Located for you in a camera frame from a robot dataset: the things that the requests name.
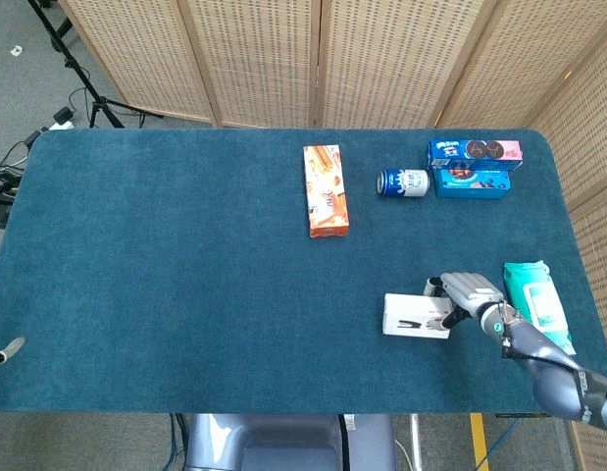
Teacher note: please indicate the orange biscuit box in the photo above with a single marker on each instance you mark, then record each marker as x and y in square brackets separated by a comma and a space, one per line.
[326, 196]

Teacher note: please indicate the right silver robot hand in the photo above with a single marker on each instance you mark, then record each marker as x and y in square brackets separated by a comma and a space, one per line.
[472, 289]

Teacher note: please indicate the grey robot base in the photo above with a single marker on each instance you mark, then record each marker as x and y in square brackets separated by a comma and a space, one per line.
[283, 441]

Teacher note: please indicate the cyan cookie box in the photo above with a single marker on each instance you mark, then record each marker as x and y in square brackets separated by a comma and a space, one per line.
[472, 184]

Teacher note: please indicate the green wet wipes pack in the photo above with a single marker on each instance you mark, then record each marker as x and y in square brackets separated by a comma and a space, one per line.
[538, 299]

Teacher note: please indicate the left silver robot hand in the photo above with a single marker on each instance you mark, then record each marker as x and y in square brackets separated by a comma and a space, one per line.
[14, 347]

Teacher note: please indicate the white table leg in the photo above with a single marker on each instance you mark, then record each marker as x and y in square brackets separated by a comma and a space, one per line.
[415, 441]

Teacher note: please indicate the white stapler box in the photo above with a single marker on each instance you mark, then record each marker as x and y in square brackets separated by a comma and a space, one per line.
[406, 314]

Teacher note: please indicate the black tripod stand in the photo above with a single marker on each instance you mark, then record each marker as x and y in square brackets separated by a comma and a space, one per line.
[79, 71]

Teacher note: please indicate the small white floor tag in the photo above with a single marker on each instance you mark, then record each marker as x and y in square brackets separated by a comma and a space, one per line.
[16, 49]

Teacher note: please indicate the wooden rattan folding screen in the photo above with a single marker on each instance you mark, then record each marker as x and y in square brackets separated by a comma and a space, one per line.
[264, 59]

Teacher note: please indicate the blue table cloth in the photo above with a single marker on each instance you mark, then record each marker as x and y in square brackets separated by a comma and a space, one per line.
[185, 270]

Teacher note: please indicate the black power adapter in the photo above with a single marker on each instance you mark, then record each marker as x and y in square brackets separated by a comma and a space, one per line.
[64, 115]

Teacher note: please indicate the white power strip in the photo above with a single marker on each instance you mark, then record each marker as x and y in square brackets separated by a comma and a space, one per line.
[60, 126]

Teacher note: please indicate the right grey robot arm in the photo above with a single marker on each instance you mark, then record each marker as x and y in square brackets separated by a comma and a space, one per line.
[553, 378]

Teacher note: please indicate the blue and white drink can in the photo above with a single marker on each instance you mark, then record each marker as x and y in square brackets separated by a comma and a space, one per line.
[403, 183]

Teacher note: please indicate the blue Oreo cookie box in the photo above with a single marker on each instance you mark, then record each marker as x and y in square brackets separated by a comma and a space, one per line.
[474, 152]

